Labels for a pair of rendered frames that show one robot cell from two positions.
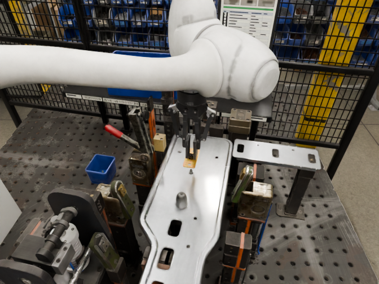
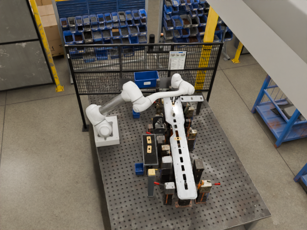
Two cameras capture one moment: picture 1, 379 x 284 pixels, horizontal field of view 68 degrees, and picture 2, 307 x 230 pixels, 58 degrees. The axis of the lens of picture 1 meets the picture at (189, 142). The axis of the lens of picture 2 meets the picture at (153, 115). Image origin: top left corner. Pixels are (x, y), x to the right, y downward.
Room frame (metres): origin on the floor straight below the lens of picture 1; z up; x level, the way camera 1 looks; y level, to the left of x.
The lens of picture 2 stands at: (-1.51, 0.99, 3.49)
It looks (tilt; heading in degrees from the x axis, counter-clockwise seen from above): 48 degrees down; 341
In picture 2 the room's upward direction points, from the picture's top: 3 degrees clockwise
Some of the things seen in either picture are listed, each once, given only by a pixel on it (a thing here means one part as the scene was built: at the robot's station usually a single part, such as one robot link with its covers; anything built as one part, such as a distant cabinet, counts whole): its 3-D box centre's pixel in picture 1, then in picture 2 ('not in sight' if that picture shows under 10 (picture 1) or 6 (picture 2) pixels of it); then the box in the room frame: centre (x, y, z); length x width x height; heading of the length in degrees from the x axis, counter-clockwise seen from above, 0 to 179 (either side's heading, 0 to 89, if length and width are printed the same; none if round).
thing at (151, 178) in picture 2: not in sight; (150, 184); (-0.24, 0.53, 0.92); 0.08 x 0.08 x 0.44; 78
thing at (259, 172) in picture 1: (245, 196); (185, 112); (0.66, -0.20, 0.84); 0.11 x 0.10 x 0.28; 78
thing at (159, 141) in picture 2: not in sight; (159, 151); (0.12, 0.33, 0.90); 0.05 x 0.05 x 0.40; 78
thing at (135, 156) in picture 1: (145, 189); (158, 115); (0.66, 0.16, 0.88); 0.07 x 0.06 x 0.35; 78
